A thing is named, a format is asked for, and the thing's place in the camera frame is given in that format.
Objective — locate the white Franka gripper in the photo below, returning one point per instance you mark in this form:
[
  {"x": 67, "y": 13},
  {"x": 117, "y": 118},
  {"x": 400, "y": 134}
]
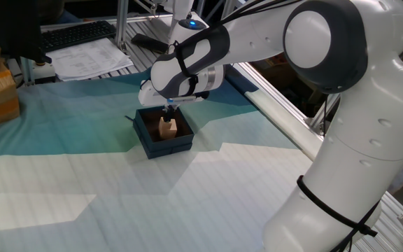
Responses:
[{"x": 147, "y": 96}]

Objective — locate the large wooden cube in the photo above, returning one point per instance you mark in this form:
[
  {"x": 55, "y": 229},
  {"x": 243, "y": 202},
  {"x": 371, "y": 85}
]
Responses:
[{"x": 168, "y": 134}]

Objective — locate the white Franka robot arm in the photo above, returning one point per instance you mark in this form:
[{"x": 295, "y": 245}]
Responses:
[{"x": 362, "y": 140}]

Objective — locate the dark blue gift box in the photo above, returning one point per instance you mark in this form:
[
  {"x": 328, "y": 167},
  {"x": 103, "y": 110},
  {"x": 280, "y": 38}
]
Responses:
[{"x": 168, "y": 148}]

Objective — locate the white emergency stop box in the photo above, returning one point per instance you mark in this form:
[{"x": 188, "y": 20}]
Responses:
[{"x": 44, "y": 71}]

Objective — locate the stack of printed papers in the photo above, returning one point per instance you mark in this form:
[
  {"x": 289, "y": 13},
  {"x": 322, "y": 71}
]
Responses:
[{"x": 89, "y": 59}]

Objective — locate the blue green white tablecloth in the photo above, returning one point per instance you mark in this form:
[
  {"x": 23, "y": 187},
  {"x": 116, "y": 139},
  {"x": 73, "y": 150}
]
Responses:
[{"x": 82, "y": 196}]

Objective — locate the black computer keyboard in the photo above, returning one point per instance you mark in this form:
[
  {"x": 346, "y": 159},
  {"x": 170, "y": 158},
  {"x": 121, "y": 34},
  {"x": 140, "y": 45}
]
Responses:
[{"x": 75, "y": 35}]

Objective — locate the black computer monitor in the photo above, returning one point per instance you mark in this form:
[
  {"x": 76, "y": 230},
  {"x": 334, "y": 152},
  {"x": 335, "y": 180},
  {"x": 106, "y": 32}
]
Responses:
[{"x": 9, "y": 24}]

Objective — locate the upright aluminium frame post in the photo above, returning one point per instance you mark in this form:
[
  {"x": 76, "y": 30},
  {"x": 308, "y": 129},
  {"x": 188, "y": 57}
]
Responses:
[{"x": 121, "y": 21}]

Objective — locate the aluminium table edge rail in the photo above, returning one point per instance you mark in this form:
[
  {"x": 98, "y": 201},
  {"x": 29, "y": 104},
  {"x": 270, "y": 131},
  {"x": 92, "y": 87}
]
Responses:
[{"x": 285, "y": 105}]

